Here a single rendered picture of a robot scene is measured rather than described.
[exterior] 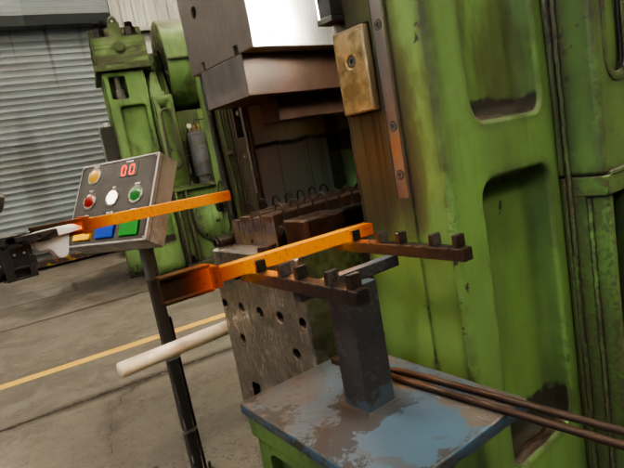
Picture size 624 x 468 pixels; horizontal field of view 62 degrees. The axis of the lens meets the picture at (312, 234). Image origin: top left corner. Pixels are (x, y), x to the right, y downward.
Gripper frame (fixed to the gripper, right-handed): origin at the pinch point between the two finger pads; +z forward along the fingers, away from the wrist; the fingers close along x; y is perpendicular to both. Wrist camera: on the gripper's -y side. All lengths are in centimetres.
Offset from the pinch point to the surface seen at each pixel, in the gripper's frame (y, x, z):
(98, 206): 1, -60, 23
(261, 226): 11.0, 1.8, 41.4
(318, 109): -14, 3, 65
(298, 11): -36, 12, 57
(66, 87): -151, -781, 226
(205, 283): 11.4, 34.0, 9.0
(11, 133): -94, -795, 135
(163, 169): -6, -43, 39
